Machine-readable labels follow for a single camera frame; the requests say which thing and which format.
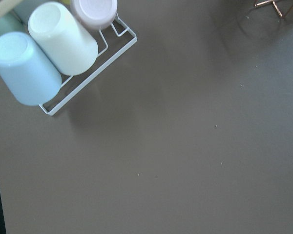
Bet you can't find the cream white cup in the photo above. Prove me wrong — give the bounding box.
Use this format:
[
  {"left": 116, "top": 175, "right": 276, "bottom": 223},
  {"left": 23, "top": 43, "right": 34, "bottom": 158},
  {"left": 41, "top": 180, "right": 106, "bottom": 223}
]
[{"left": 28, "top": 1, "right": 98, "bottom": 76}]

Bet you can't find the pink cup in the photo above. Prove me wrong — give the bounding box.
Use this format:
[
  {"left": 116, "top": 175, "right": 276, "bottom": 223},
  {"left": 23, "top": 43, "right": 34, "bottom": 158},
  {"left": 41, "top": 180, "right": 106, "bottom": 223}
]
[{"left": 70, "top": 0, "right": 118, "bottom": 30}]

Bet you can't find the light blue cup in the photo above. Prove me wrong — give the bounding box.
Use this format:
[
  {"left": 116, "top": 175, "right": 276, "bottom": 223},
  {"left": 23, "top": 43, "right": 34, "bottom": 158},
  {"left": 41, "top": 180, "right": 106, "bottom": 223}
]
[{"left": 0, "top": 32, "right": 62, "bottom": 106}]

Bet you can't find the white wire cup rack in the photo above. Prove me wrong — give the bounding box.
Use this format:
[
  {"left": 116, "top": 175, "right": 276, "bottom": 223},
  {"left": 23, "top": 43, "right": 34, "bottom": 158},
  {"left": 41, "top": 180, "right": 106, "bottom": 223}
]
[{"left": 39, "top": 16, "right": 138, "bottom": 116}]

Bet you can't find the copper wire bottle rack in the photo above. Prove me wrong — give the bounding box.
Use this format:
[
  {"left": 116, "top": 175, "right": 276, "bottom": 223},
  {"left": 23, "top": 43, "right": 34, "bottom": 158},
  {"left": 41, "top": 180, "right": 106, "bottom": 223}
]
[{"left": 252, "top": 0, "right": 293, "bottom": 19}]

